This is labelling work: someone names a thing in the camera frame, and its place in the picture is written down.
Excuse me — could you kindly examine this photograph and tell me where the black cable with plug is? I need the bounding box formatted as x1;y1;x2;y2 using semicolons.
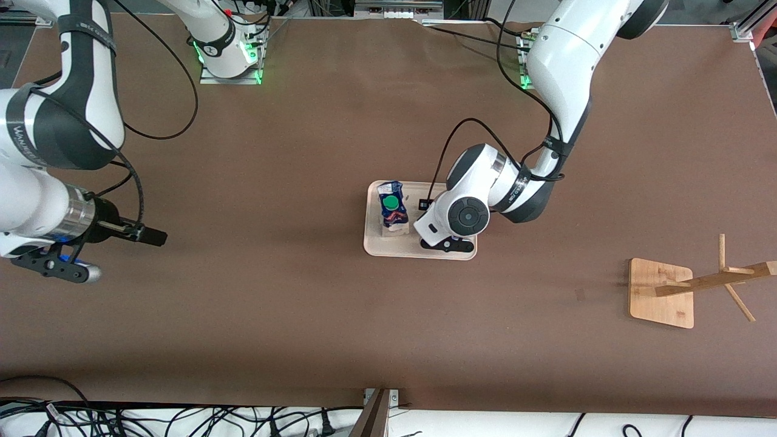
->
267;408;336;436

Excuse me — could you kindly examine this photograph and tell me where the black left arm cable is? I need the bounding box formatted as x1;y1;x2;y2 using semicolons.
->
427;0;566;202

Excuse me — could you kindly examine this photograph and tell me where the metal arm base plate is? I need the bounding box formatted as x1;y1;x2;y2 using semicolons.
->
199;59;263;86
516;33;538;90

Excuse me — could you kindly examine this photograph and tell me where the black looped cable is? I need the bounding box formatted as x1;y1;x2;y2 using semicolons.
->
0;376;92;406

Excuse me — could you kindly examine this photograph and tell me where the cream rabbit print tray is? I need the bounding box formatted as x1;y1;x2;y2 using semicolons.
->
363;180;478;261

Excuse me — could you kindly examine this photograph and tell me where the wooden mug stand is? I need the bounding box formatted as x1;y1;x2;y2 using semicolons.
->
628;234;777;330

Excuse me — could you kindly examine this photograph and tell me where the aluminium profile bar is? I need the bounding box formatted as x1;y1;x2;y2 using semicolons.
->
730;0;777;43

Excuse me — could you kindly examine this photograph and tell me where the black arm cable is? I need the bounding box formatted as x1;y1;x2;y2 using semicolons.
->
24;0;200;228
427;0;566;202

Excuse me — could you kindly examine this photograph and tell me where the blue white milk carton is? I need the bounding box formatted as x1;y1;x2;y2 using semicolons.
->
377;180;411;237

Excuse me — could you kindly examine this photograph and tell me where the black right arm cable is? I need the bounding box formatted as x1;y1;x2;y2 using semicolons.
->
24;0;200;228

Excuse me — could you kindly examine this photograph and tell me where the white side table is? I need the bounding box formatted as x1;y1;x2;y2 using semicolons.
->
0;404;777;437

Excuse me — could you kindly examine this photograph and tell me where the aluminium camera post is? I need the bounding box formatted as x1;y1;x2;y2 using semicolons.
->
349;388;390;437

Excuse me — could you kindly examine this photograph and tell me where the black base cable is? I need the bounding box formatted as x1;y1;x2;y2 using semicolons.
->
422;17;535;49

